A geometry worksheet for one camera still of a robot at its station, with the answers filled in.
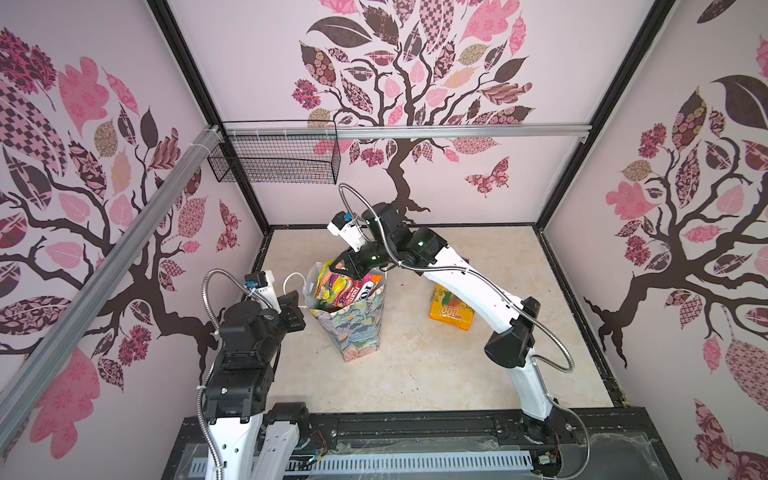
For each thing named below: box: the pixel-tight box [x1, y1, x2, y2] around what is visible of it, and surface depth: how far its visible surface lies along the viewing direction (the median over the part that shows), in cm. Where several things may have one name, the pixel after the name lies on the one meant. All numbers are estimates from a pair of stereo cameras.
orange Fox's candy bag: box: [316, 263, 383, 307], surface depth 72 cm
